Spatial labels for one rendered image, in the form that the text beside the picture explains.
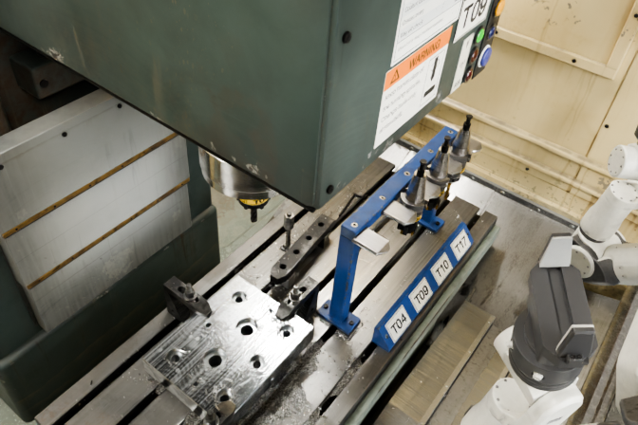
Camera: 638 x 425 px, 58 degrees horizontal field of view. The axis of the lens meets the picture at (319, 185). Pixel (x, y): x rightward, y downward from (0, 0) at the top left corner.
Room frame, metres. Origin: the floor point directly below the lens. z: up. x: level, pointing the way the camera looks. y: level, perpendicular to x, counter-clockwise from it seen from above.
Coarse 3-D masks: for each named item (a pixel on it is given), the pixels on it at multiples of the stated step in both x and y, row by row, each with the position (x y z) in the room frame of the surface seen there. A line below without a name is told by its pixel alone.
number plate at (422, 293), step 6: (420, 282) 0.93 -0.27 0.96; (426, 282) 0.94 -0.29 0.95; (414, 288) 0.91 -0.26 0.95; (420, 288) 0.92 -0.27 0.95; (426, 288) 0.93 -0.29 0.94; (414, 294) 0.90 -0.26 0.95; (420, 294) 0.91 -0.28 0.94; (426, 294) 0.92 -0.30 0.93; (414, 300) 0.89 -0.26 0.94; (420, 300) 0.89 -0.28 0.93; (426, 300) 0.91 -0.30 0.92; (414, 306) 0.87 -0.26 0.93; (420, 306) 0.88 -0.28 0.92
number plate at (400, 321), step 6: (402, 306) 0.85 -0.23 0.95; (396, 312) 0.83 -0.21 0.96; (402, 312) 0.84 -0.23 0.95; (390, 318) 0.82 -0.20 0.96; (396, 318) 0.82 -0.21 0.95; (402, 318) 0.83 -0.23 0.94; (408, 318) 0.84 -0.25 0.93; (390, 324) 0.80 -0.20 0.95; (396, 324) 0.81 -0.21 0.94; (402, 324) 0.82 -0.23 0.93; (408, 324) 0.83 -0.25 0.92; (390, 330) 0.79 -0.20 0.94; (396, 330) 0.80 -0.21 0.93; (402, 330) 0.81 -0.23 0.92; (390, 336) 0.78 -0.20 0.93; (396, 336) 0.79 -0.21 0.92
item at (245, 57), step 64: (0, 0) 0.78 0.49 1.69; (64, 0) 0.68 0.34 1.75; (128, 0) 0.61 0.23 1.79; (192, 0) 0.55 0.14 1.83; (256, 0) 0.50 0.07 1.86; (320, 0) 0.47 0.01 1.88; (384, 0) 0.53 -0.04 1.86; (64, 64) 0.71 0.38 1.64; (128, 64) 0.62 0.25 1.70; (192, 64) 0.56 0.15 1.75; (256, 64) 0.50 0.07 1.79; (320, 64) 0.47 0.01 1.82; (384, 64) 0.54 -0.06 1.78; (448, 64) 0.70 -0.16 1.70; (192, 128) 0.56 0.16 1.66; (256, 128) 0.50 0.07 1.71; (320, 128) 0.47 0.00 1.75; (320, 192) 0.46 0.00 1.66
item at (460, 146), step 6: (462, 132) 1.12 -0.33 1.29; (468, 132) 1.12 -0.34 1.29; (456, 138) 1.13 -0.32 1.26; (462, 138) 1.12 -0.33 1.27; (468, 138) 1.12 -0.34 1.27; (456, 144) 1.12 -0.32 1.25; (462, 144) 1.12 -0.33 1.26; (468, 144) 1.12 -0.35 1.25; (456, 150) 1.12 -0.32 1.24; (462, 150) 1.12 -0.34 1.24; (468, 150) 1.12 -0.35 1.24
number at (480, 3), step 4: (476, 0) 0.73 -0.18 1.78; (480, 0) 0.74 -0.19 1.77; (484, 0) 0.75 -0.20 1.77; (488, 0) 0.77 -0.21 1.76; (476, 4) 0.73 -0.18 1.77; (480, 4) 0.75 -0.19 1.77; (484, 4) 0.76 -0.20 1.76; (476, 8) 0.73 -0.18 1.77; (480, 8) 0.75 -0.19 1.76; (484, 8) 0.76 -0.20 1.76; (472, 12) 0.73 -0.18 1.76; (476, 12) 0.74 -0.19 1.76; (480, 12) 0.75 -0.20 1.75; (484, 12) 0.77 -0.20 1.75; (472, 16) 0.73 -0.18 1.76; (476, 16) 0.74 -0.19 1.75; (480, 16) 0.76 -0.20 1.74; (472, 20) 0.73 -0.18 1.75; (476, 20) 0.74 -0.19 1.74; (468, 24) 0.72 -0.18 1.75; (472, 24) 0.74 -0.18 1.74
